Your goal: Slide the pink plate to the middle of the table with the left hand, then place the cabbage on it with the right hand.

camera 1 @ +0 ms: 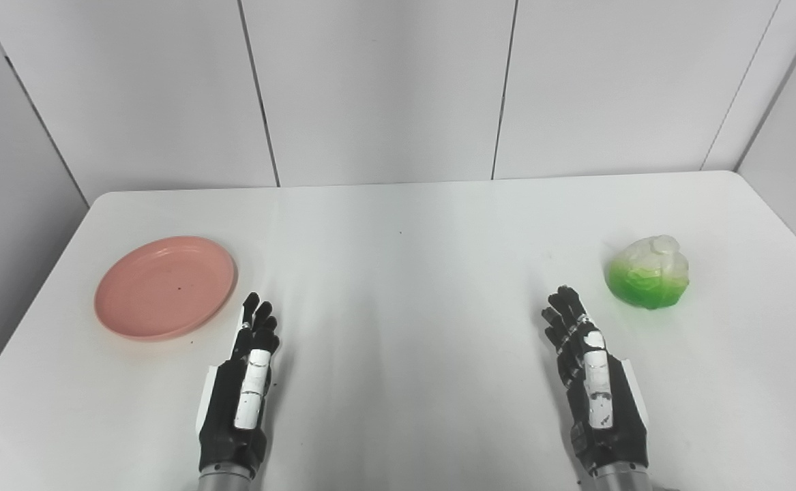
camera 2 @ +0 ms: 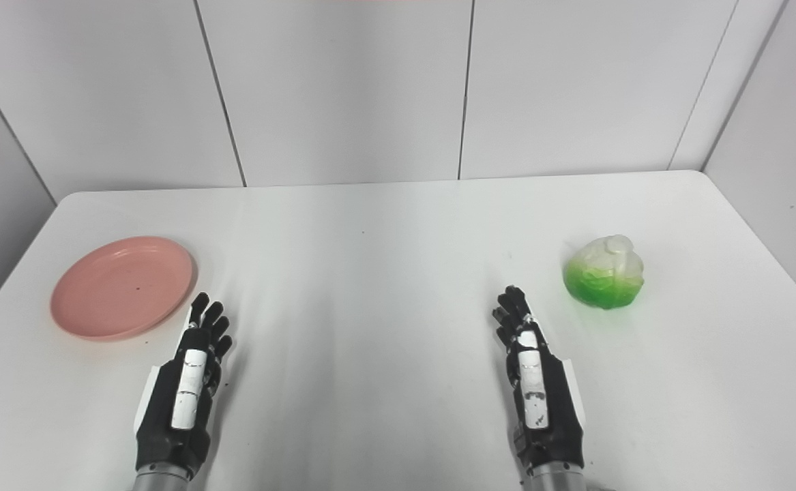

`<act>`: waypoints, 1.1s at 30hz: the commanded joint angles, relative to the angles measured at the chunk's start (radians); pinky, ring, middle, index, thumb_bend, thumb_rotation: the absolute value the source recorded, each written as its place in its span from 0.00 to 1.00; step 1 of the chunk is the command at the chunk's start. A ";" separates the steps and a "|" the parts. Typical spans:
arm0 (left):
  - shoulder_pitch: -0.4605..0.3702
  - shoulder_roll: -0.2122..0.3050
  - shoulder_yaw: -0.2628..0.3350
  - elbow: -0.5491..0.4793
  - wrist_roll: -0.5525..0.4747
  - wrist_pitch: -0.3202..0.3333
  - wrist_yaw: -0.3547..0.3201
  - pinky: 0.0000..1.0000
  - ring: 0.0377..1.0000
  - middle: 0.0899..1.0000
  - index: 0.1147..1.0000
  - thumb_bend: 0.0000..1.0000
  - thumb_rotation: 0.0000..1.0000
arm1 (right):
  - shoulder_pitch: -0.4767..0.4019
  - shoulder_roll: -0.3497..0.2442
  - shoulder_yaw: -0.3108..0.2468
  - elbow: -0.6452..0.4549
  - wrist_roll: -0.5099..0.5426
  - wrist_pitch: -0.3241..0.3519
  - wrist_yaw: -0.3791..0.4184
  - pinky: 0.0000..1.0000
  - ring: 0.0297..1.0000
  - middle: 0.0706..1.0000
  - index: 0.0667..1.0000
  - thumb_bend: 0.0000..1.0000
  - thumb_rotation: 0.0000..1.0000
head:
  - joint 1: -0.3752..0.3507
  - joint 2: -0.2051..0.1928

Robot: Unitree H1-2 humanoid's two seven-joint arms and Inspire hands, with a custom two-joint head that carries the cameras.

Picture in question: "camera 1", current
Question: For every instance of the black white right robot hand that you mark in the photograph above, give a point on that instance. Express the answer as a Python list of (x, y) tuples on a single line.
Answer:
[(619, 416)]

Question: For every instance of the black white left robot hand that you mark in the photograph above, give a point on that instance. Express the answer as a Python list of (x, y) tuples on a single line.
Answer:
[(224, 409)]

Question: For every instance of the pink round plate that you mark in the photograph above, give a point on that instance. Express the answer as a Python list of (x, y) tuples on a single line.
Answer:
[(164, 288)]

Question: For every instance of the green white toy cabbage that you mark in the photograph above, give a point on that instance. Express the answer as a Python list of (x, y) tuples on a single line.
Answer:
[(649, 274)]

